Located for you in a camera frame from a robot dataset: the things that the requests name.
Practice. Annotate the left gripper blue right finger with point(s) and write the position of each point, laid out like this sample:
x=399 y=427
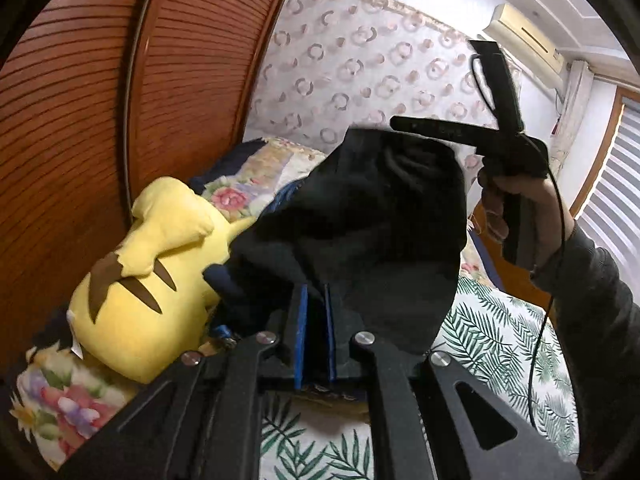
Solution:
x=330 y=337

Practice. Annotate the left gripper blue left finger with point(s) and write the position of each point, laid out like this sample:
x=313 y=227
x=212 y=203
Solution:
x=300 y=336

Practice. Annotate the black Superman t-shirt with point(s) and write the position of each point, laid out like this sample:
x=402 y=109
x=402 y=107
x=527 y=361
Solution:
x=382 y=220

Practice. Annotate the person's right forearm grey sleeve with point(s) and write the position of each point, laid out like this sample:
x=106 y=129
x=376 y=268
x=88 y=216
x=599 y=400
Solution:
x=597 y=324

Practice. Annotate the person's right hand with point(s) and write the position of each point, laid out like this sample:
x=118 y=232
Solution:
x=527 y=216

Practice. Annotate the navy folded garment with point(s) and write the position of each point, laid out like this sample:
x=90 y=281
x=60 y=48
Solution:
x=218 y=275

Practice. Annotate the grey zebra window blind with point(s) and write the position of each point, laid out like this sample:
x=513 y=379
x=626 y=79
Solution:
x=610 y=214

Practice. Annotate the navy blue mattress blanket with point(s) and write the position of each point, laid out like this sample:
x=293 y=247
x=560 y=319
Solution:
x=229 y=165

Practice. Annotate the yellow Pikachu plush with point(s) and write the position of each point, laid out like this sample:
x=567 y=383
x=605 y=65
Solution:
x=146 y=301

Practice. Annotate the palm leaf bed sheet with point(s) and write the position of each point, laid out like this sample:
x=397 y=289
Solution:
x=491 y=399

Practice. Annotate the pink circle pattern curtain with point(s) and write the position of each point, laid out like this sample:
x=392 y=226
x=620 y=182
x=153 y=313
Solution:
x=331 y=64

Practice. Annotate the floral quilt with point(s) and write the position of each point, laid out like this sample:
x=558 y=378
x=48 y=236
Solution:
x=59 y=396

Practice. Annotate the wooden louvered wardrobe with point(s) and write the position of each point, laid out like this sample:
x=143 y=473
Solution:
x=98 y=98

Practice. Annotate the beige wall air conditioner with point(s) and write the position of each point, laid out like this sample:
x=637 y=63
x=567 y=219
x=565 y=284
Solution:
x=528 y=44

